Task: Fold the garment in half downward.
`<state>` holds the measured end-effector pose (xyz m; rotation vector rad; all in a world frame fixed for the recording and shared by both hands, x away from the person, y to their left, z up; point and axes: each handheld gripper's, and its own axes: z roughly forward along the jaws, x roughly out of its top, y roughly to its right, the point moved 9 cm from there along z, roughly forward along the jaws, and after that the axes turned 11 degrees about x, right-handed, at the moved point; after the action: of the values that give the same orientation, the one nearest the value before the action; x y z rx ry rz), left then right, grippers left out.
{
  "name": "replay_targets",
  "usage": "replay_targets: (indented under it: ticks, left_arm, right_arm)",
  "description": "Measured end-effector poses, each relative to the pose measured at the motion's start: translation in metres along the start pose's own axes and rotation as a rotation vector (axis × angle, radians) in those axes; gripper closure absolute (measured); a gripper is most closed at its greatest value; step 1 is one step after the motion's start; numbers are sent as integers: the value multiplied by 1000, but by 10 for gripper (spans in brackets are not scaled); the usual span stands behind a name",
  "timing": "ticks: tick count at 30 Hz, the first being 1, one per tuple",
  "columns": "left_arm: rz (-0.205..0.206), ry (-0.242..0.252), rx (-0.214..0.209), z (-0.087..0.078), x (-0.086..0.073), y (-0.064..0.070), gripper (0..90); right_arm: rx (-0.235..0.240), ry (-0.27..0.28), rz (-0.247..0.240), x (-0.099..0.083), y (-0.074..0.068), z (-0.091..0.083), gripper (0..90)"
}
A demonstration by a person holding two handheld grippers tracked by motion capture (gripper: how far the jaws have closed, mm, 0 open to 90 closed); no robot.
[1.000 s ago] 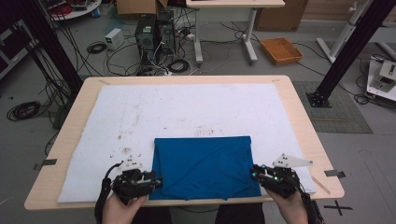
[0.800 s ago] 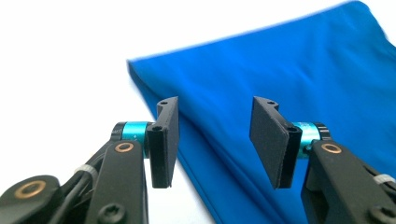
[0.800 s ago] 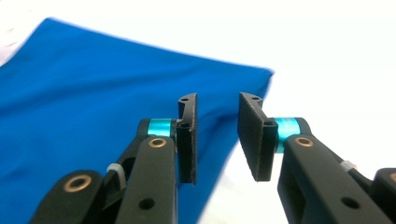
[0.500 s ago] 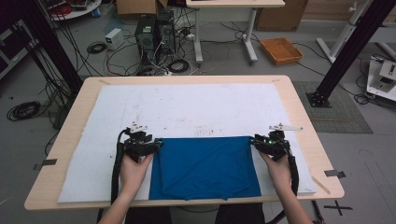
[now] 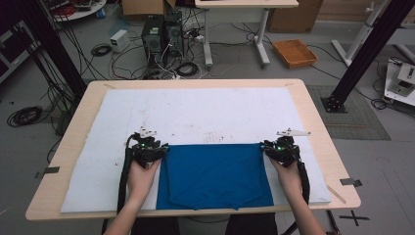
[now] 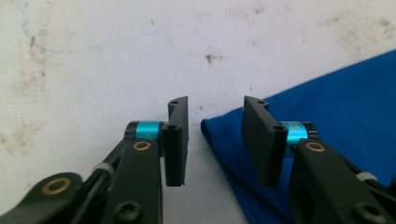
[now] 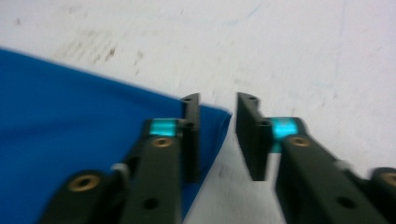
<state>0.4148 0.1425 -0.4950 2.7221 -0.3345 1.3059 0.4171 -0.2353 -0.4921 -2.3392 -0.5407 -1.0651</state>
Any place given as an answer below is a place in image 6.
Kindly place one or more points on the white table mat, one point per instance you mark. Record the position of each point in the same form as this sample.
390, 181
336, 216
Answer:
93, 62

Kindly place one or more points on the blue t-shirt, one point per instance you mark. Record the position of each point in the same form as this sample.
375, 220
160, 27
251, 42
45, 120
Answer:
342, 109

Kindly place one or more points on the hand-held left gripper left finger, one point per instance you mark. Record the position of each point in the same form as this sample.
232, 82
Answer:
176, 149

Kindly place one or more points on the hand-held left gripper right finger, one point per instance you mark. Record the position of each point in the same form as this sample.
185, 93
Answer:
264, 146

